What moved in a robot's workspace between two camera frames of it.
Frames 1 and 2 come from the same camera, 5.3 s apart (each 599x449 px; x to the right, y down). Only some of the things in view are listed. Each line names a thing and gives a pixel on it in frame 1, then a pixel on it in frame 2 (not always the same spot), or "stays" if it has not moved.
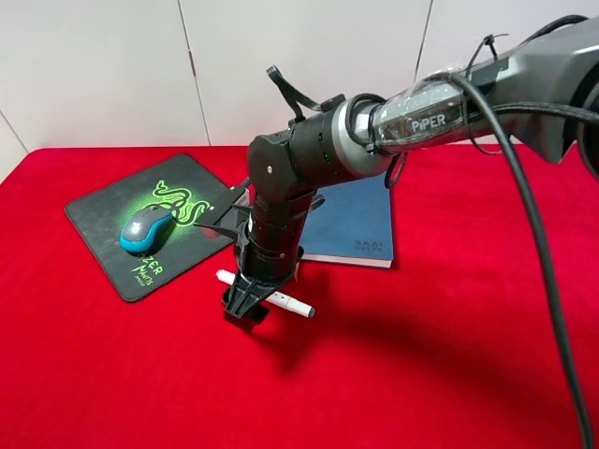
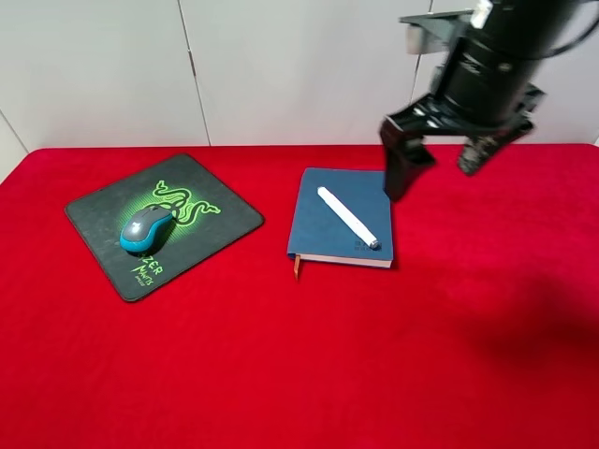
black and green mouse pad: [182, 185] stays
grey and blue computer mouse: [146, 230] stays
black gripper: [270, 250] to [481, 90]
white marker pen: [291, 303] to [345, 214]
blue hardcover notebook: [352, 226] stays
